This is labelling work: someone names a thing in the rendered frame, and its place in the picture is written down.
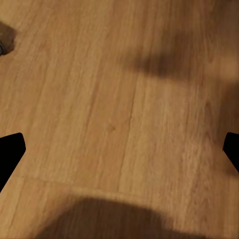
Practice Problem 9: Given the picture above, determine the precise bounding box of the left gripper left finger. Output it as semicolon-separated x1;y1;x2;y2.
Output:
0;132;26;192

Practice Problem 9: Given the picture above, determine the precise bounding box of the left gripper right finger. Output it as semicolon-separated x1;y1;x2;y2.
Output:
223;132;239;173

